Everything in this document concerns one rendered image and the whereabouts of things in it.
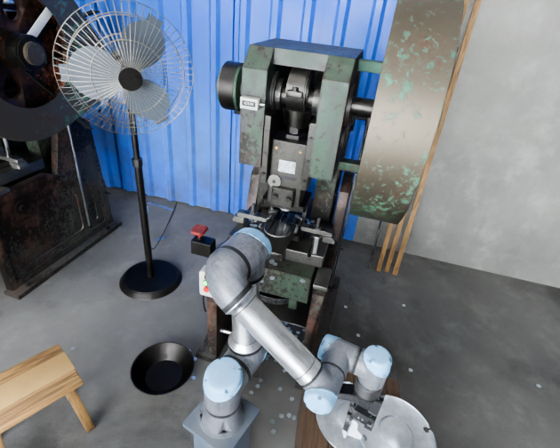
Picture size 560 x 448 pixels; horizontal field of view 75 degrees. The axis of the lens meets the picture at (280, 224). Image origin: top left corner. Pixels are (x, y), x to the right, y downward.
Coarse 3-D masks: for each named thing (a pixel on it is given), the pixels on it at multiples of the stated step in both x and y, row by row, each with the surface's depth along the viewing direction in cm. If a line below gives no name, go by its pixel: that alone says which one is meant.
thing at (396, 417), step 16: (384, 400) 142; (400, 400) 144; (384, 416) 137; (400, 416) 138; (416, 416) 139; (368, 432) 131; (384, 432) 131; (400, 432) 132; (416, 432) 134; (432, 432) 134
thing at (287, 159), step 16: (272, 144) 148; (288, 144) 146; (304, 144) 145; (272, 160) 151; (288, 160) 149; (304, 160) 148; (272, 176) 154; (288, 176) 153; (272, 192) 155; (288, 192) 153; (304, 192) 164
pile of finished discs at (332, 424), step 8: (344, 400) 142; (336, 408) 139; (344, 408) 139; (320, 416) 136; (328, 416) 136; (336, 416) 136; (344, 416) 136; (320, 424) 133; (328, 424) 133; (336, 424) 134; (328, 432) 131; (336, 432) 131; (328, 440) 128; (336, 440) 129; (344, 440) 129; (352, 440) 129; (360, 440) 130
